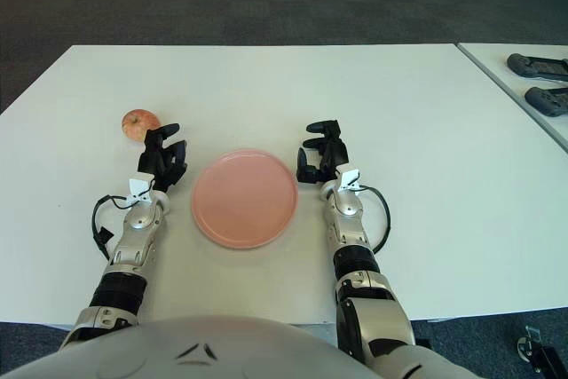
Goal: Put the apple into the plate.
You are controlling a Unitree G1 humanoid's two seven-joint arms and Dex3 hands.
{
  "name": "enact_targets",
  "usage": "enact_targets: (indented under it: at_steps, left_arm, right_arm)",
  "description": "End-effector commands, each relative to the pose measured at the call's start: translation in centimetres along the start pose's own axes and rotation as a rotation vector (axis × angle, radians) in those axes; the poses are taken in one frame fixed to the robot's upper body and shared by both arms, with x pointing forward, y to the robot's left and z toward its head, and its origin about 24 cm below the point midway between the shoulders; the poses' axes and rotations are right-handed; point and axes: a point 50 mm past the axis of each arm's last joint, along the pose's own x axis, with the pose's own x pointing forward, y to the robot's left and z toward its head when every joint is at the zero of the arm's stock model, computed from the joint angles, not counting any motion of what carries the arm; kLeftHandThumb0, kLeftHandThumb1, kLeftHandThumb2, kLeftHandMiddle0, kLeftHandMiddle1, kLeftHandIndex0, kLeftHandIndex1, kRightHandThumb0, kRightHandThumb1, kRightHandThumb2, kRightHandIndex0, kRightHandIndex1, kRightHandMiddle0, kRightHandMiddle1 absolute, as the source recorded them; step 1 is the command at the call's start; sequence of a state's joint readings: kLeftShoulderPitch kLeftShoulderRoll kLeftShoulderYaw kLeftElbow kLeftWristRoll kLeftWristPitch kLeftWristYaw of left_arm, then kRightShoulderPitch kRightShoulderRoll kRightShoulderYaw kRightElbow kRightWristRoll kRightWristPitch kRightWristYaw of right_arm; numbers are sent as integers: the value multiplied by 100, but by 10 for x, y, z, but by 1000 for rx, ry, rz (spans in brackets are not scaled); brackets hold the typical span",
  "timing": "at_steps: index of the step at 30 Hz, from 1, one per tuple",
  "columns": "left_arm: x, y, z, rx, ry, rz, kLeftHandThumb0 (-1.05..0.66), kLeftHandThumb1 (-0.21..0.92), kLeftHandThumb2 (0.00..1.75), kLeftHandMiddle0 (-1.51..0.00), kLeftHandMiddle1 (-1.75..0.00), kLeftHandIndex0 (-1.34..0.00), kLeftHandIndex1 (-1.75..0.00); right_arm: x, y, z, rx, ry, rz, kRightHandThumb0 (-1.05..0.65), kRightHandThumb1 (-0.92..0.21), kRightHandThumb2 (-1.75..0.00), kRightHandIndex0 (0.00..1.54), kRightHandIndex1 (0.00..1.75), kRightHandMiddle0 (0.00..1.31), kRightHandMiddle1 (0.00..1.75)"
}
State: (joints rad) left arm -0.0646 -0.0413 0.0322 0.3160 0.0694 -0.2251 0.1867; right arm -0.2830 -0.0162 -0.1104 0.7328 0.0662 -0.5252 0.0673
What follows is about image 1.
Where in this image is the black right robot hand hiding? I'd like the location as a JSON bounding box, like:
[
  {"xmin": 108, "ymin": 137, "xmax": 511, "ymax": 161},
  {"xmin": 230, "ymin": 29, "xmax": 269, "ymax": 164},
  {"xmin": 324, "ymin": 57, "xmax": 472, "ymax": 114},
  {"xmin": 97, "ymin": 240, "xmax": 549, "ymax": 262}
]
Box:
[{"xmin": 296, "ymin": 119, "xmax": 350, "ymax": 186}]

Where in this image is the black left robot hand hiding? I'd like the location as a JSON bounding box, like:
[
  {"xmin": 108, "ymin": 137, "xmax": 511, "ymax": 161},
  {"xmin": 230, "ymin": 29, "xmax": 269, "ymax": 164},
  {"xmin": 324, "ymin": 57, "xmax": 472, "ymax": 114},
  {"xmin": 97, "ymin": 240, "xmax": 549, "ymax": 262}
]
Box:
[{"xmin": 137, "ymin": 122, "xmax": 188, "ymax": 194}]

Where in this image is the red yellow apple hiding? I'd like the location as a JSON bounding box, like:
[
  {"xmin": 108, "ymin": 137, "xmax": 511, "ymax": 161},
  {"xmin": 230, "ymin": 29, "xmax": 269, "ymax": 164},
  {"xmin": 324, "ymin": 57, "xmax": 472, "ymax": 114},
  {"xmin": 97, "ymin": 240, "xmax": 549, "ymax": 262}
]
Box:
[{"xmin": 122, "ymin": 108, "xmax": 162, "ymax": 142}]

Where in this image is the pink round plate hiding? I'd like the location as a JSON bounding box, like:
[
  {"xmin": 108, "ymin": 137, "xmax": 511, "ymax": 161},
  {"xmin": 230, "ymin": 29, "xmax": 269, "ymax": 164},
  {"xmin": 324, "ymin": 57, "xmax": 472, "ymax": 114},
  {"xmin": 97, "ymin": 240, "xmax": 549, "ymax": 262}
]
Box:
[{"xmin": 191, "ymin": 147, "xmax": 299, "ymax": 250}]

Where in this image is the grey robot torso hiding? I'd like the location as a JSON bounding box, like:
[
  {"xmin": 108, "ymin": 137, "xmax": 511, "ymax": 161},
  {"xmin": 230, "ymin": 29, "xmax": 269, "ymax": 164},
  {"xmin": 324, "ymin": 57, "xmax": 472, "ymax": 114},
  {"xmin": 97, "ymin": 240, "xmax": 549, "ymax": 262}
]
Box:
[{"xmin": 0, "ymin": 314, "xmax": 378, "ymax": 379}]

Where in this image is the grey handheld game controller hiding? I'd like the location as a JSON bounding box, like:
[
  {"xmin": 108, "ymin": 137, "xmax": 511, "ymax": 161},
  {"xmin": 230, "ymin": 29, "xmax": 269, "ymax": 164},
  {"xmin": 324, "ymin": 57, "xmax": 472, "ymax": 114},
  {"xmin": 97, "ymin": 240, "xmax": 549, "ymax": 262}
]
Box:
[
  {"xmin": 524, "ymin": 86, "xmax": 568, "ymax": 118},
  {"xmin": 507, "ymin": 52, "xmax": 568, "ymax": 83}
]

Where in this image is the black caster wheel stand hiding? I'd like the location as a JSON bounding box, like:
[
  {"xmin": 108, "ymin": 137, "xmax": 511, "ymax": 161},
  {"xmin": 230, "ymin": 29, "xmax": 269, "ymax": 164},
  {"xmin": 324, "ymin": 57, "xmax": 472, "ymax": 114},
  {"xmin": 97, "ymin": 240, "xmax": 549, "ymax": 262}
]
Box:
[{"xmin": 517, "ymin": 325, "xmax": 568, "ymax": 379}]

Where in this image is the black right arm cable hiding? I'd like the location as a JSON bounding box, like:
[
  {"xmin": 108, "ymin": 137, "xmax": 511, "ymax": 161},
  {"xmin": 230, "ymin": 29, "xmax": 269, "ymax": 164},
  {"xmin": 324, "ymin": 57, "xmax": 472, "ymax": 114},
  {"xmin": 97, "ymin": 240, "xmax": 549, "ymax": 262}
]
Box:
[{"xmin": 357, "ymin": 185, "xmax": 391, "ymax": 256}]

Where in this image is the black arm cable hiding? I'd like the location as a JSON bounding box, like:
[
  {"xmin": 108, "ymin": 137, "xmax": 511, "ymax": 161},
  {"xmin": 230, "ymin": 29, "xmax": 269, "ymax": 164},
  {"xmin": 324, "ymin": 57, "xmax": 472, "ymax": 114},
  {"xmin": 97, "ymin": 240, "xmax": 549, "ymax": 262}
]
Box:
[
  {"xmin": 91, "ymin": 193, "xmax": 134, "ymax": 261},
  {"xmin": 357, "ymin": 185, "xmax": 391, "ymax": 256}
]

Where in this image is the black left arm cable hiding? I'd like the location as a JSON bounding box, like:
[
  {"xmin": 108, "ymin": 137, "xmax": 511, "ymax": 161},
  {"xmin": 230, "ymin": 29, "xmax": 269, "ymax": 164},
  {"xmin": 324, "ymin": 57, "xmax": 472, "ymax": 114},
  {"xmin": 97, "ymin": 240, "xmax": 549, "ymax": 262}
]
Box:
[{"xmin": 91, "ymin": 193, "xmax": 134, "ymax": 261}]

